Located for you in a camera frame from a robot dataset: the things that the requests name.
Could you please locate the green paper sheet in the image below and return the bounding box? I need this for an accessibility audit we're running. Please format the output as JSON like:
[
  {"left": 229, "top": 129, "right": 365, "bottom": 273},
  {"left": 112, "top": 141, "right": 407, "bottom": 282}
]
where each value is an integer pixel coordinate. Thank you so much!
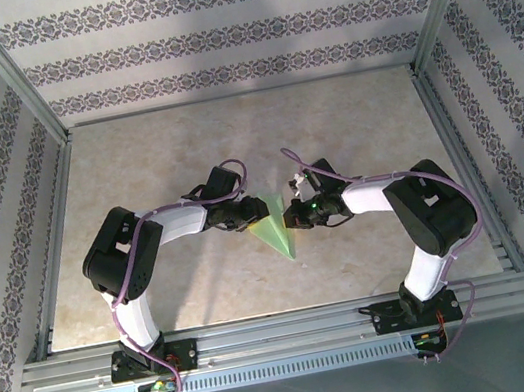
[{"left": 241, "top": 188, "right": 300, "bottom": 267}]

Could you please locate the aluminium back rail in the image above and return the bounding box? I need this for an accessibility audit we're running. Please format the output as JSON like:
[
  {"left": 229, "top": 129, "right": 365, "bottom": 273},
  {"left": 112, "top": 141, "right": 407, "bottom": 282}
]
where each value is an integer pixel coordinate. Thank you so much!
[{"left": 63, "top": 60, "right": 416, "bottom": 131}]

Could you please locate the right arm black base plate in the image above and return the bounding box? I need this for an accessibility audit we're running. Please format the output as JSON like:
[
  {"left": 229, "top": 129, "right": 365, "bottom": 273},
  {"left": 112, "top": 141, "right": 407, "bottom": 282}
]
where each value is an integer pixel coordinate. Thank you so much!
[{"left": 367, "top": 286, "right": 466, "bottom": 339}]

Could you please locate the aluminium mounting rail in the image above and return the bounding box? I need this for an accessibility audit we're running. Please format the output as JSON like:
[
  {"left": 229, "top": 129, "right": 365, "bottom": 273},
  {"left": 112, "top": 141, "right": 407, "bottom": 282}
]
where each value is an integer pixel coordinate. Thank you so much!
[{"left": 14, "top": 269, "right": 524, "bottom": 392}]

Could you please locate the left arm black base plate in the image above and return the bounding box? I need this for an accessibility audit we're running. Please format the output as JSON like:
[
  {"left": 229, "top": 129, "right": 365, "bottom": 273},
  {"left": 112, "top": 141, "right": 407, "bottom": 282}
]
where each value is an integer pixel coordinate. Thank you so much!
[{"left": 106, "top": 336, "right": 203, "bottom": 386}]

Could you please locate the aluminium side rail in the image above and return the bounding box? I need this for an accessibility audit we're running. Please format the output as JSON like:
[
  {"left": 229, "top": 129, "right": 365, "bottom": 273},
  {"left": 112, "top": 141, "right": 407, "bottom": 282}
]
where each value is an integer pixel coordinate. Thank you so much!
[
  {"left": 410, "top": 58, "right": 524, "bottom": 286},
  {"left": 0, "top": 137, "right": 110, "bottom": 362}
]

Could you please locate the grey slotted cable duct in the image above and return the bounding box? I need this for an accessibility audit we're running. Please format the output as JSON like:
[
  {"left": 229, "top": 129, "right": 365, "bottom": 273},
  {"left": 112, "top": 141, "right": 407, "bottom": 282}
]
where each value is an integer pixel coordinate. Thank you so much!
[{"left": 92, "top": 334, "right": 423, "bottom": 392}]

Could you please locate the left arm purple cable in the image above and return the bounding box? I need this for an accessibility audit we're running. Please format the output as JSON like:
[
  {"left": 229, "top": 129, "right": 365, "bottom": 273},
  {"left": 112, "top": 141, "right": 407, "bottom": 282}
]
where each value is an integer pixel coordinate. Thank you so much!
[{"left": 88, "top": 156, "right": 291, "bottom": 392}]

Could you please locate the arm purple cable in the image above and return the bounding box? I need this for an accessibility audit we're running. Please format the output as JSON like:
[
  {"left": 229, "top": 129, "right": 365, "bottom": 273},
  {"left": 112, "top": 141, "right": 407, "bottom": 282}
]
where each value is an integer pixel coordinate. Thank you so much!
[
  {"left": 88, "top": 156, "right": 291, "bottom": 392},
  {"left": 280, "top": 115, "right": 503, "bottom": 384}
]

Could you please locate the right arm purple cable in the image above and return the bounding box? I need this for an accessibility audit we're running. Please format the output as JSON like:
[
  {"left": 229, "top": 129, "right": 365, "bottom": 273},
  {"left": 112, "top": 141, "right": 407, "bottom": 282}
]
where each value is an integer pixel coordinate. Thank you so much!
[{"left": 280, "top": 115, "right": 503, "bottom": 384}]

